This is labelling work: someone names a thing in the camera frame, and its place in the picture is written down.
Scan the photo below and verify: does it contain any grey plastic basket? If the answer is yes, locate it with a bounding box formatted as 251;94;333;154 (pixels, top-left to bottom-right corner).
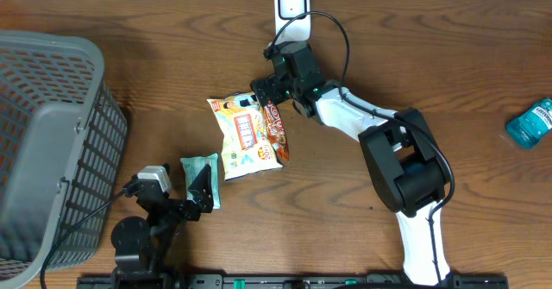
1;30;129;288

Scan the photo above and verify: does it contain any cream snack bag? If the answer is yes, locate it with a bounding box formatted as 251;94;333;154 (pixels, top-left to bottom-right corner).
207;92;283;181

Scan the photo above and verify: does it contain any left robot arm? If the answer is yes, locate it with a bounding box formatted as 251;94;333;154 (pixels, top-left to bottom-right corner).
110;164;214;289

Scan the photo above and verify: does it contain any blue Listerine mouthwash bottle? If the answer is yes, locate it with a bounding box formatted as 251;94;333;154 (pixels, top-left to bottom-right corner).
505;98;551;149

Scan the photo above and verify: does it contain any chocolate bar wrapper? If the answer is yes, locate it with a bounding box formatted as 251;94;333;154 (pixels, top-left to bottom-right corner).
262;101;290;161

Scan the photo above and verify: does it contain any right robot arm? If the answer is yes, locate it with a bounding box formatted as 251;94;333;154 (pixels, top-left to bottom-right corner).
251;41;453;286

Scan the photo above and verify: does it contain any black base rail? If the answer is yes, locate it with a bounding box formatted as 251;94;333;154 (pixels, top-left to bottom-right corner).
76;272;510;289

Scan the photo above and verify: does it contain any teal wet wipes pack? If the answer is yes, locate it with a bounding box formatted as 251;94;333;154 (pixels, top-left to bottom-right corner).
180;153;221;210

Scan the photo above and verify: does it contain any white barcode scanner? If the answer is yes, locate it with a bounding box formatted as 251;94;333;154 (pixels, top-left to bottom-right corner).
274;0;311;44

